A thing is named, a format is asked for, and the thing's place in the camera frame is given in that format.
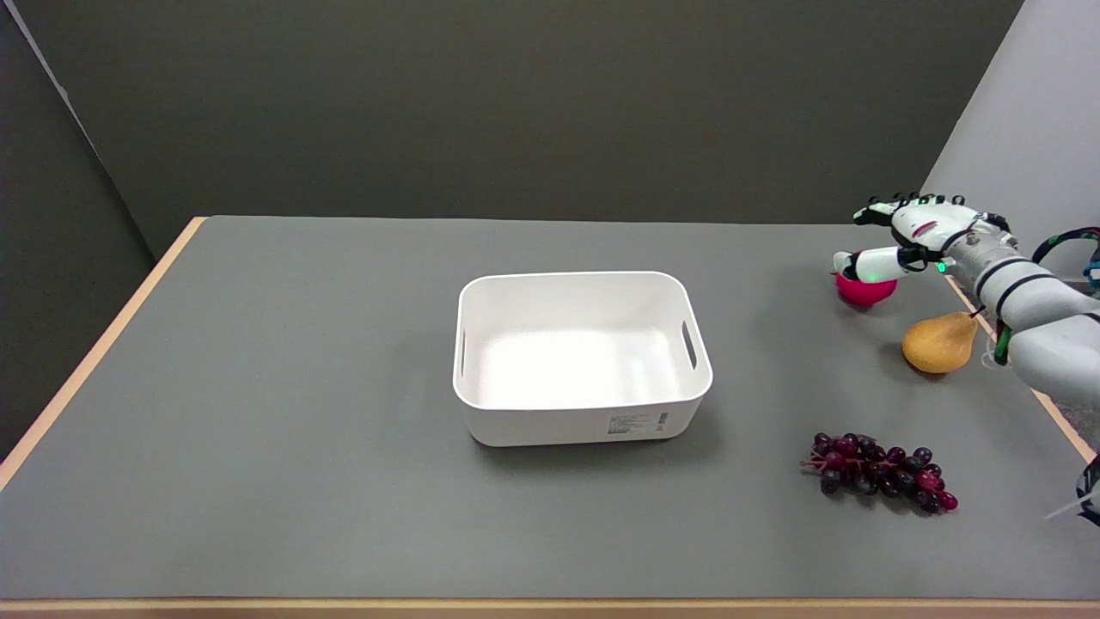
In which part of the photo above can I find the red pomegranate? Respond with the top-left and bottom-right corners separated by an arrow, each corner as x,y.
835,272 -> 898,309

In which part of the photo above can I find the purple grape bunch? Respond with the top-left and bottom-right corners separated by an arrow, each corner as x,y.
801,432 -> 958,514

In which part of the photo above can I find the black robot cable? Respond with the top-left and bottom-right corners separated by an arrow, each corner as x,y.
993,227 -> 1100,527

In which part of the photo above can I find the white plastic storage bin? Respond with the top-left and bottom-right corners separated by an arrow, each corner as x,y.
452,271 -> 714,448

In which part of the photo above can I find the yellow pear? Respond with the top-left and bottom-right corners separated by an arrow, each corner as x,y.
901,309 -> 986,375

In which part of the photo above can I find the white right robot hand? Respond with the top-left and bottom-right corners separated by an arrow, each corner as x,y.
833,193 -> 1012,284

